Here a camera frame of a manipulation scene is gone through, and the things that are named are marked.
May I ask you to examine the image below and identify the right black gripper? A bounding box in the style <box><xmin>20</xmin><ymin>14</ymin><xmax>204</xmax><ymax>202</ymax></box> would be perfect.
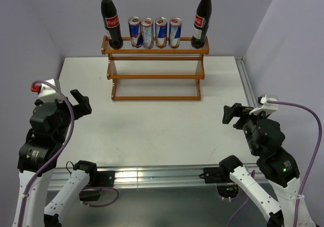
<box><xmin>222</xmin><ymin>101</ymin><xmax>269</xmax><ymax>154</ymax></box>

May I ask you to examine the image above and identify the cola glass bottle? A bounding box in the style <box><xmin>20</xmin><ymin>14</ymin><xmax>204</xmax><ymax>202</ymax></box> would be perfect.
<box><xmin>101</xmin><ymin>0</ymin><xmax>124</xmax><ymax>50</ymax></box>
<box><xmin>191</xmin><ymin>0</ymin><xmax>212</xmax><ymax>49</ymax></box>

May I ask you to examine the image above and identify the blue energy can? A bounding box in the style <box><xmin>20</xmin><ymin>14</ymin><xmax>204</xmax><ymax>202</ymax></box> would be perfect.
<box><xmin>128</xmin><ymin>16</ymin><xmax>143</xmax><ymax>48</ymax></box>

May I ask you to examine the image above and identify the silver energy can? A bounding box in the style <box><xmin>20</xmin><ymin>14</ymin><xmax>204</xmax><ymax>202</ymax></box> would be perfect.
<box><xmin>140</xmin><ymin>18</ymin><xmax>154</xmax><ymax>49</ymax></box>
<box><xmin>169</xmin><ymin>17</ymin><xmax>182</xmax><ymax>49</ymax></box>

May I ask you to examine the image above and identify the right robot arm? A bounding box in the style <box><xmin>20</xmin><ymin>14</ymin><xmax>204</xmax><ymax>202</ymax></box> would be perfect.
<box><xmin>218</xmin><ymin>100</ymin><xmax>316</xmax><ymax>226</ymax></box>

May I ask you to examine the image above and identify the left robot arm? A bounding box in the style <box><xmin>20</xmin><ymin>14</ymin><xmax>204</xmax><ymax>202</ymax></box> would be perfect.
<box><xmin>13</xmin><ymin>89</ymin><xmax>99</xmax><ymax>226</ymax></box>

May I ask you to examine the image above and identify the wooden three-tier shelf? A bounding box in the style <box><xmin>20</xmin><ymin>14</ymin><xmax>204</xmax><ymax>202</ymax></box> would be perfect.
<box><xmin>101</xmin><ymin>35</ymin><xmax>210</xmax><ymax>101</ymax></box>

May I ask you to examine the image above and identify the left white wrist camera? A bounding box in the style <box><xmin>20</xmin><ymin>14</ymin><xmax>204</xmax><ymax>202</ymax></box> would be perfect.
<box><xmin>30</xmin><ymin>83</ymin><xmax>63</xmax><ymax>103</ymax></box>

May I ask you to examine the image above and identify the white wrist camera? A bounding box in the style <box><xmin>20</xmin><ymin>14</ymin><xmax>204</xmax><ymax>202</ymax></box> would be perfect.
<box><xmin>30</xmin><ymin>83</ymin><xmax>63</xmax><ymax>103</ymax></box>
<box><xmin>249</xmin><ymin>95</ymin><xmax>278</xmax><ymax>116</ymax></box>

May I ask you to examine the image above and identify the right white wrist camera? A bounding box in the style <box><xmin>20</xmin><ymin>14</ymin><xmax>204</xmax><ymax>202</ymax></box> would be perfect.
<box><xmin>249</xmin><ymin>95</ymin><xmax>278</xmax><ymax>116</ymax></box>

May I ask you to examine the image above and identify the aluminium side rail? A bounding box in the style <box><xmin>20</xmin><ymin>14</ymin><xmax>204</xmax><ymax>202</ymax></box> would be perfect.
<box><xmin>234</xmin><ymin>56</ymin><xmax>257</xmax><ymax>107</ymax></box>

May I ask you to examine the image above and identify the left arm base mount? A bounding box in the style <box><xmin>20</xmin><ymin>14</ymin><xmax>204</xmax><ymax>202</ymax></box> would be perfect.
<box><xmin>79</xmin><ymin>171</ymin><xmax>115</xmax><ymax>203</ymax></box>

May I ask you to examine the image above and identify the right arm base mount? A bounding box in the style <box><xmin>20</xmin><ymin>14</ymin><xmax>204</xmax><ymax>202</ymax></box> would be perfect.
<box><xmin>199</xmin><ymin>166</ymin><xmax>239</xmax><ymax>201</ymax></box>

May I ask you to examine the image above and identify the aluminium front rail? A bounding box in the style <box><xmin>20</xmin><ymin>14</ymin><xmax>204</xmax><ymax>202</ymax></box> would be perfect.
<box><xmin>48</xmin><ymin>163</ymin><xmax>269</xmax><ymax>190</ymax></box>

